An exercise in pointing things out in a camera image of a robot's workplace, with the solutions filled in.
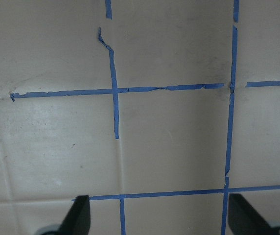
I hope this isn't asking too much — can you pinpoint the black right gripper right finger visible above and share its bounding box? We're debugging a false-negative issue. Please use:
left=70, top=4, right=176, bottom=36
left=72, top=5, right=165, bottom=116
left=228, top=193, right=278, bottom=235

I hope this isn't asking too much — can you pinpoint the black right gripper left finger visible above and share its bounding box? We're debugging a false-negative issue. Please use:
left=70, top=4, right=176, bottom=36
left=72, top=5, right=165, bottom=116
left=58, top=195, right=91, bottom=235

